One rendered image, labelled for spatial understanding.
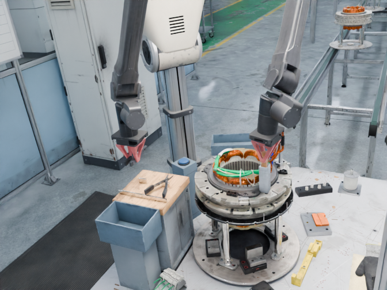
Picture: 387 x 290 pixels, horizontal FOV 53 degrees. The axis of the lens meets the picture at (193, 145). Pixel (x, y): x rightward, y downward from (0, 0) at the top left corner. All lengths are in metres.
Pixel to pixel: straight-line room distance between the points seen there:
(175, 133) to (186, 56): 0.34
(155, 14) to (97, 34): 1.86
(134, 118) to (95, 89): 2.29
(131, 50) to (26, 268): 2.06
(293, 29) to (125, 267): 0.88
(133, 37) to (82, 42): 2.29
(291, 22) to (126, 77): 0.47
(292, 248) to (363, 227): 0.31
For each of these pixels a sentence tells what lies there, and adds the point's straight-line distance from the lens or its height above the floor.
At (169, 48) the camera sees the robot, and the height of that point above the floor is 1.45.
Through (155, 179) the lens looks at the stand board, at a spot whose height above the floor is 1.07.
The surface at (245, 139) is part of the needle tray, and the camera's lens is 1.66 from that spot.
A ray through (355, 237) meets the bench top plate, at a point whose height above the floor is 0.78.
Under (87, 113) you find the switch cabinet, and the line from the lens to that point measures 3.57.
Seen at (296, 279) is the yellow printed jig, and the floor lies 0.79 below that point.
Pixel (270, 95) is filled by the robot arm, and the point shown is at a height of 1.41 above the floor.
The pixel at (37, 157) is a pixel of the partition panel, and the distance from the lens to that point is 3.62.
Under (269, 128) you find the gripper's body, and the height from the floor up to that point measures 1.32.
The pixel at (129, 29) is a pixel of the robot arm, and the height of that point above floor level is 1.61.
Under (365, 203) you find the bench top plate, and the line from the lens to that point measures 1.76.
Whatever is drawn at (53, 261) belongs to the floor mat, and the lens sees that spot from 2.85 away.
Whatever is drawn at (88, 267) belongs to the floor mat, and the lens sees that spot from 2.70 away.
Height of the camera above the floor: 1.78
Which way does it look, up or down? 27 degrees down
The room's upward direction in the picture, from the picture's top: 6 degrees counter-clockwise
